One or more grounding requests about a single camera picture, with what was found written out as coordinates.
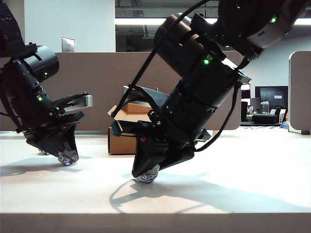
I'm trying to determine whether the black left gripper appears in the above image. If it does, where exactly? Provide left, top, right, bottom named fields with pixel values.
left=16, top=106, right=85, bottom=159

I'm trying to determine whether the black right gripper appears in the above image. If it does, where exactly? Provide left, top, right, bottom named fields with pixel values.
left=132, top=110, right=207, bottom=177

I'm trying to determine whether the paper ball with blue scribbles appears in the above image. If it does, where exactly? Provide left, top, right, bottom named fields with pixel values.
left=58, top=150, right=79, bottom=166
left=134, top=164, right=160, bottom=183

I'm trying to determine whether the open brown cardboard box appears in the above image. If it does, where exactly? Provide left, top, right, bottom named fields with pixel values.
left=107, top=101, right=156, bottom=155

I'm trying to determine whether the wide brown desk partition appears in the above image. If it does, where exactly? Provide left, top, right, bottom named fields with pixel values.
left=0, top=51, right=242, bottom=132

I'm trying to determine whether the white-edged monitor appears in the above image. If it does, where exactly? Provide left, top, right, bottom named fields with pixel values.
left=241, top=83, right=251, bottom=107

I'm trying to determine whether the black round seat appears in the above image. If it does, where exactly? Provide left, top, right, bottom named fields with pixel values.
left=251, top=114, right=278, bottom=125

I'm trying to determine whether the large black monitor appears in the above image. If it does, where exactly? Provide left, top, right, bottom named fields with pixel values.
left=254, top=86, right=289, bottom=115

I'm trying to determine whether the long white ceiling light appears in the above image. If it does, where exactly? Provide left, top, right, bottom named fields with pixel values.
left=114, top=17, right=311, bottom=26

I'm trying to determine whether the narrow brown desk partition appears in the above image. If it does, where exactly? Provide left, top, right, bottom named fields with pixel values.
left=288, top=50, right=311, bottom=134

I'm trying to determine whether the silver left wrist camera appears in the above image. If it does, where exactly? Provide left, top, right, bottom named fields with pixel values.
left=54, top=92, right=94, bottom=114

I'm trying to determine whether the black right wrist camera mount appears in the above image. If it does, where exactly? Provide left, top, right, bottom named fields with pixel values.
left=121, top=84, right=171, bottom=117

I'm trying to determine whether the black looping arm cable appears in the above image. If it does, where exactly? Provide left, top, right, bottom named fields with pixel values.
left=194, top=55, right=251, bottom=152

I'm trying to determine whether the long black camera cable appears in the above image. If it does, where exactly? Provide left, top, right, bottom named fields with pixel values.
left=114, top=0, right=212, bottom=117

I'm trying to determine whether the metal wall switch plate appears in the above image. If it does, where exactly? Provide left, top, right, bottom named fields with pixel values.
left=61, top=36, right=75, bottom=53

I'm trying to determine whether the grey ceiling duct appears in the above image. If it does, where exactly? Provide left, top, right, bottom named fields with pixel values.
left=116, top=24, right=158, bottom=40

